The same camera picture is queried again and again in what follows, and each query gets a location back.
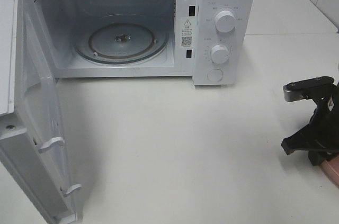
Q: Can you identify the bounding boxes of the white microwave oven body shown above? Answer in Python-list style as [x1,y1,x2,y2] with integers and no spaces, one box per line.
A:
[40,0,253,85]

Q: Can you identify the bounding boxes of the glass microwave turntable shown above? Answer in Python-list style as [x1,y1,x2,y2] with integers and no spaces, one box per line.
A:
[74,14,173,65]

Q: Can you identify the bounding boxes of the round door release button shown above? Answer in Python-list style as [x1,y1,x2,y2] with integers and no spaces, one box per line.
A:
[207,69,224,82]

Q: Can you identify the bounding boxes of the pink round plate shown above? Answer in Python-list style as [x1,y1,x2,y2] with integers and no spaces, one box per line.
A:
[320,156,339,186]

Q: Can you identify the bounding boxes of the white microwave door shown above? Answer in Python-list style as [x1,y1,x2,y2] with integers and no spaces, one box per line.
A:
[1,0,81,223]

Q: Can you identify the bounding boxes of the white upper power knob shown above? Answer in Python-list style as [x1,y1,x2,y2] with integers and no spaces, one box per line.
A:
[215,9,237,33]

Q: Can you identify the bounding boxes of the white lower timer knob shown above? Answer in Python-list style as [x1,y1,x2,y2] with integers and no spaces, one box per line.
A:
[210,44,230,64]

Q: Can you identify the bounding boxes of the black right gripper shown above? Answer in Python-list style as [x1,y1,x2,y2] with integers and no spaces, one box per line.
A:
[281,76,338,166]

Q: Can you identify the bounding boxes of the white warning label sticker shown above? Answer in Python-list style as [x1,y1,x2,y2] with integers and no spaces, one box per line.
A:
[179,17,197,48]

